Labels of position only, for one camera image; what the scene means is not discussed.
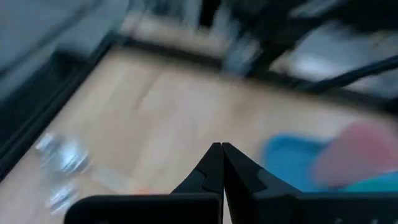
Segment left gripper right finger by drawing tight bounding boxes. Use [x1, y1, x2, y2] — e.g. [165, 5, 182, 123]
[222, 142, 302, 224]

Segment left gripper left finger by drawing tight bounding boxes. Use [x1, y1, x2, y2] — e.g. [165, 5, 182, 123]
[170, 142, 224, 200]

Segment blue plastic tray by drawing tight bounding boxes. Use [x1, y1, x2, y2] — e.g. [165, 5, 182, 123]
[261, 133, 398, 194]

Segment pink cup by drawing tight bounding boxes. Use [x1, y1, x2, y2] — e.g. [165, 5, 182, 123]
[310, 121, 398, 187]

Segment spoon with orange handle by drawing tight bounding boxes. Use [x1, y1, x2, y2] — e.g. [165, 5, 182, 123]
[35, 132, 153, 195]

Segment fork with orange handle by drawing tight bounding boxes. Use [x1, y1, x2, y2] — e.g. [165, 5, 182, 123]
[45, 182, 81, 217]

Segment black metal table frame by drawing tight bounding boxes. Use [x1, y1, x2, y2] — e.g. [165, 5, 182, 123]
[0, 0, 398, 181]

